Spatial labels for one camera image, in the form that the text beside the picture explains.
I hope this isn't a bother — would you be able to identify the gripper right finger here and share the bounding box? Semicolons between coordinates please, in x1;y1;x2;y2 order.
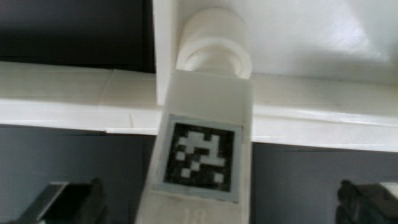
335;180;398;224

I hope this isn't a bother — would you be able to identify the white U-shaped obstacle fence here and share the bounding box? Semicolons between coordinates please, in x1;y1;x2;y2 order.
0;62;398;152

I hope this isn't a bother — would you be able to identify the white square tabletop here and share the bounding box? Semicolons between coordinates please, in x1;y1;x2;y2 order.
153;0;398;108

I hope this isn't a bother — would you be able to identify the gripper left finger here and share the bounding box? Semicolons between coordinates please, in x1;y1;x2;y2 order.
15;179;109;224

